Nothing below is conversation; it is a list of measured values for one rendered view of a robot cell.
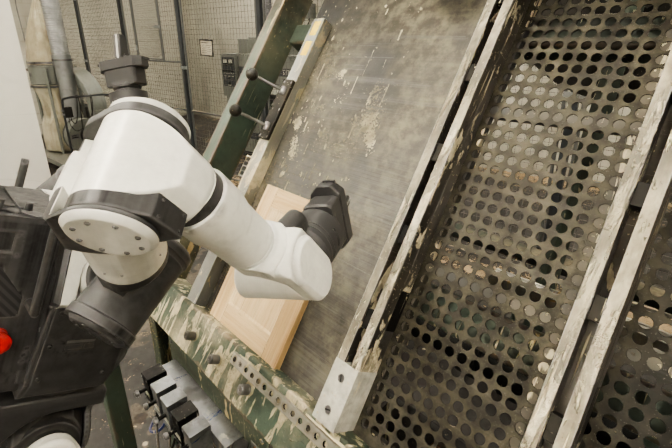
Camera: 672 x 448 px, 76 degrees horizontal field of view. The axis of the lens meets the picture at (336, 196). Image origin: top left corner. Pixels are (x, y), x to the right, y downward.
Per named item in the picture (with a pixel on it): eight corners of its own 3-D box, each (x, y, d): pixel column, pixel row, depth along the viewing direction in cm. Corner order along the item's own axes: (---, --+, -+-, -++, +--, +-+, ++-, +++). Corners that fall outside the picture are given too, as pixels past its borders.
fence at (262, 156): (198, 299, 132) (186, 297, 129) (321, 26, 139) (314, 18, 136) (206, 306, 128) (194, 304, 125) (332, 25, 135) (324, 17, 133)
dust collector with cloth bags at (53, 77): (35, 161, 609) (-7, -10, 533) (87, 152, 659) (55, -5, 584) (74, 180, 526) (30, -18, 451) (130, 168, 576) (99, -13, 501)
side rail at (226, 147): (178, 273, 153) (150, 267, 145) (303, 2, 161) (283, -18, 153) (186, 279, 149) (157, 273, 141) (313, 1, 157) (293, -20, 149)
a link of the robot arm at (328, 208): (364, 244, 76) (343, 282, 66) (315, 244, 80) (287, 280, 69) (352, 177, 72) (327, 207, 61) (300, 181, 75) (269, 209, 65)
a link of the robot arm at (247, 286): (341, 270, 65) (313, 318, 55) (279, 270, 69) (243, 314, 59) (326, 202, 61) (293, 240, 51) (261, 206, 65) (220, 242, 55)
